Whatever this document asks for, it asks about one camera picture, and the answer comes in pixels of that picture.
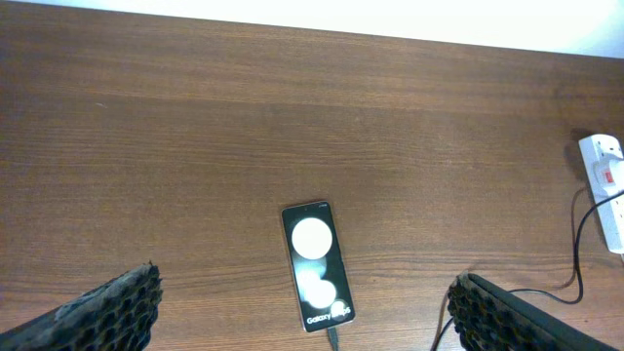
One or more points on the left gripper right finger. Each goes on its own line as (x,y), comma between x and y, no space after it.
(487,317)

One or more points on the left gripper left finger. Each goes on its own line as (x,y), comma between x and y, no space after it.
(118,315)

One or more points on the black smartphone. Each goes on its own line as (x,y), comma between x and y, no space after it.
(323,294)

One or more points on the white USB charger plug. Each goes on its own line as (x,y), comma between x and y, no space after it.
(608,174)

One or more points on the white power strip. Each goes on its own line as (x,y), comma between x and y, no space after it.
(602,157)

